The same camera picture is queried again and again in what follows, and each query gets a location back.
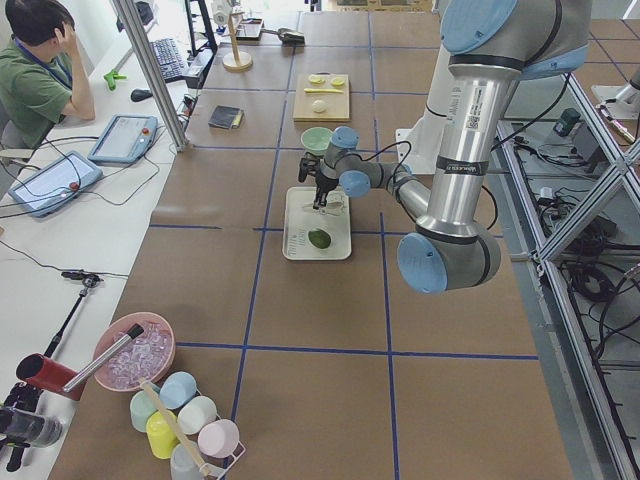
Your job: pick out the blue cup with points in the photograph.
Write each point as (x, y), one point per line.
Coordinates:
(178, 389)

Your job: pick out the yellow cup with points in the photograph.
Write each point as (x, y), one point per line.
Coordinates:
(161, 437)

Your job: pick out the white steamed bun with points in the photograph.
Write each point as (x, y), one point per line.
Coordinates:
(319, 106)

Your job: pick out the red cylinder holder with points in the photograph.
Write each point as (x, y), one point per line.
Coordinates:
(43, 372)

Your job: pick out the person in green shirt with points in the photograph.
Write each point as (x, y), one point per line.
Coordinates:
(43, 79)

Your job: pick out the black computer mouse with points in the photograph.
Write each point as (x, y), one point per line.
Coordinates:
(138, 95)

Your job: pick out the white rectangular tray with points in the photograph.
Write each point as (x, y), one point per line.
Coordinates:
(300, 217)

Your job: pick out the near blue teach pendant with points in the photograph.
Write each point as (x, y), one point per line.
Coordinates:
(53, 187)

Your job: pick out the black notebook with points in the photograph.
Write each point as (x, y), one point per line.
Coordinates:
(226, 117)

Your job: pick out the grey cup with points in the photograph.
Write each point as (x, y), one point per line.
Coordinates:
(182, 466)

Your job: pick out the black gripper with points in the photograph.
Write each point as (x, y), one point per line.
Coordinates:
(324, 185)

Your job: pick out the lemon slice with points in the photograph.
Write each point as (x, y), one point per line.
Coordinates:
(337, 80)
(316, 79)

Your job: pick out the white wire cup rack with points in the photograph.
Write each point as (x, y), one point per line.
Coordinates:
(227, 461)

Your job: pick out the black tripod camera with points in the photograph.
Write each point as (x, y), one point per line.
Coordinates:
(22, 427)

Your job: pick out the green ceramic bowl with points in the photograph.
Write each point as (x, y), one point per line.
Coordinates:
(315, 140)

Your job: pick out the aluminium frame post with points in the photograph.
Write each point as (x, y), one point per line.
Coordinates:
(127, 12)

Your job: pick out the green plastic clamp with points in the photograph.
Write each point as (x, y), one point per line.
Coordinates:
(111, 79)

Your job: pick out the silver metal tube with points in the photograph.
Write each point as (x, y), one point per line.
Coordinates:
(91, 368)

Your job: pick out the left lemon slice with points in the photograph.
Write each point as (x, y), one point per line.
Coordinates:
(316, 79)

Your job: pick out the green avocado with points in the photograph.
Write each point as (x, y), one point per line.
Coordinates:
(319, 238)

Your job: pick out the far blue teach pendant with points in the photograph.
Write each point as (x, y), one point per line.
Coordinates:
(125, 139)

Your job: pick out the bamboo cutting board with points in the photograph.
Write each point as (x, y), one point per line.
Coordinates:
(322, 97)

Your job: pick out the pink cup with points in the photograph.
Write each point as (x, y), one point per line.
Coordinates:
(219, 439)

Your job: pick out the pink bowl with ice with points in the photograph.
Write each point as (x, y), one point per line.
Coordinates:
(148, 356)

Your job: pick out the wooden stand with round base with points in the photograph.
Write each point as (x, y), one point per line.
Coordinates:
(236, 60)

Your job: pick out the mint green cup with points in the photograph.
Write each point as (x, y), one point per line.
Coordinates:
(141, 408)

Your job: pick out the metal scoop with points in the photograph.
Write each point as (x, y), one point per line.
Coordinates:
(287, 36)

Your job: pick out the black selfie stick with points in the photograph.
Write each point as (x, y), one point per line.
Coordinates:
(89, 280)

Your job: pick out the right lemon slice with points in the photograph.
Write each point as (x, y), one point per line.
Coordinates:
(337, 80)

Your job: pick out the white cup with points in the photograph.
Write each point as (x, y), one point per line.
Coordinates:
(197, 413)

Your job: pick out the wooden stick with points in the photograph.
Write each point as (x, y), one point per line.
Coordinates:
(204, 468)

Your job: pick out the black keyboard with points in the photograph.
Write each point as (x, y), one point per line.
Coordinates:
(169, 58)

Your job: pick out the dark tray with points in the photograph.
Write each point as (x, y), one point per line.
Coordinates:
(249, 29)

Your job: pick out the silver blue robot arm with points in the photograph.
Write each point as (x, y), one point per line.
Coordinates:
(492, 46)

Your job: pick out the blue teach pendant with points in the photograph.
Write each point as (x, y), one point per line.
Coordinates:
(53, 187)
(125, 139)

